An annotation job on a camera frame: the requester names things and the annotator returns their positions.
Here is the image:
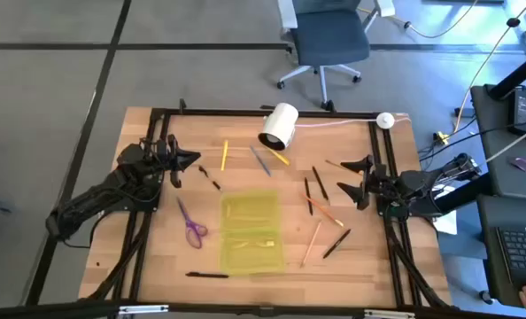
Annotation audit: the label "blue grey pen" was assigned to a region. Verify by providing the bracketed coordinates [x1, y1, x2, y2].
[250, 144, 273, 178]

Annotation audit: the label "black cable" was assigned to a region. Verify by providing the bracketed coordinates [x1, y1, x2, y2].
[417, 118, 526, 163]

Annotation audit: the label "black aluminium table frame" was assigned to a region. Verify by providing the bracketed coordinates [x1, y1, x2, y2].
[79, 97, 457, 311]

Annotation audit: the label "black keyboard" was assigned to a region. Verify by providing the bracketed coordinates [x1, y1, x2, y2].
[495, 226, 526, 289]

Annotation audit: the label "short black pen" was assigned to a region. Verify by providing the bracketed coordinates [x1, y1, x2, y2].
[197, 165, 222, 192]

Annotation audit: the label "blue white office chair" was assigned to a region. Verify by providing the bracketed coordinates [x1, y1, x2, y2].
[275, 0, 397, 112]

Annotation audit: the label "black side desk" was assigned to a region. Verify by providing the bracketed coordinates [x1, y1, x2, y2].
[469, 83, 526, 309]

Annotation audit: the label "yellow translucent supply box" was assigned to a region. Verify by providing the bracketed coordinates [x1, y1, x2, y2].
[219, 190, 286, 276]

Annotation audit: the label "thin brown pencil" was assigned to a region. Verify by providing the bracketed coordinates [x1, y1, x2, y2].
[324, 159, 351, 172]

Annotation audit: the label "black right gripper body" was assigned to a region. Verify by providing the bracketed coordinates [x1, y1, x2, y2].
[363, 164, 395, 209]

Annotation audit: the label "white round puck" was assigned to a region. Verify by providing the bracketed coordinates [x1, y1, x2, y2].
[375, 112, 396, 131]

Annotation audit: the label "natural wood pencil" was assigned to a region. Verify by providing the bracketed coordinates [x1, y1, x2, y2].
[299, 220, 323, 269]

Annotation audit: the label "white paper sheet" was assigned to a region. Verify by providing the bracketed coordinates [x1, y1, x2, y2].
[430, 183, 458, 236]

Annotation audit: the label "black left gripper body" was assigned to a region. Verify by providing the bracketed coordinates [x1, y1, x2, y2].
[155, 135, 179, 175]

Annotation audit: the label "yellow marker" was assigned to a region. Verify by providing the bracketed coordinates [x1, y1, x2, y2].
[266, 147, 291, 167]

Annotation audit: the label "purple scissors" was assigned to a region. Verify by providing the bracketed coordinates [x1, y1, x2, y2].
[176, 197, 209, 250]

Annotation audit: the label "white lamp cable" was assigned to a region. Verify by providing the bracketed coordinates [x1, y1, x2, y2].
[294, 115, 413, 128]

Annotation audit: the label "long black pen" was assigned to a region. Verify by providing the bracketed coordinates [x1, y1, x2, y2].
[184, 271, 230, 280]

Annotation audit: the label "orange pencil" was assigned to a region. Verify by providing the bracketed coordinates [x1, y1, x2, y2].
[301, 193, 345, 229]

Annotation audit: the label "yellow cable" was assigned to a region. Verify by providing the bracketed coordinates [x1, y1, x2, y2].
[435, 0, 526, 145]
[358, 0, 479, 39]

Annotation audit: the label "black power adapter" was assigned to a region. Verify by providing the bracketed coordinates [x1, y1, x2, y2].
[508, 88, 526, 136]

